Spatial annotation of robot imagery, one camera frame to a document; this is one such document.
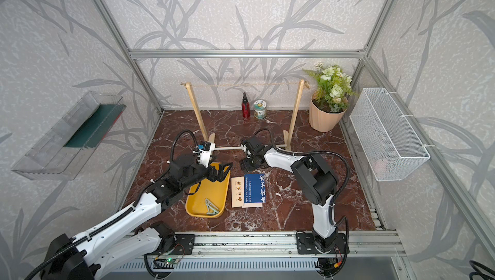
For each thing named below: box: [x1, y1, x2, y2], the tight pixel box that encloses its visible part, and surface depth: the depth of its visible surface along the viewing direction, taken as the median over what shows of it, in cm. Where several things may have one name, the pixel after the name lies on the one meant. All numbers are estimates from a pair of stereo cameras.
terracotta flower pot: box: [308, 90, 349, 133], surface depth 101 cm
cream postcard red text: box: [241, 202, 263, 209], surface depth 86 cm
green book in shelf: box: [63, 103, 127, 148], surface depth 71 cm
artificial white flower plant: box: [302, 62, 360, 113], surface depth 98 cm
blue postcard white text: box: [243, 173, 267, 204], surface depth 90 cm
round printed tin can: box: [253, 99, 268, 120], surface depth 115 cm
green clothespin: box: [204, 198, 220, 215], surface depth 83 cm
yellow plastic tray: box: [185, 162, 232, 219], surface depth 84 cm
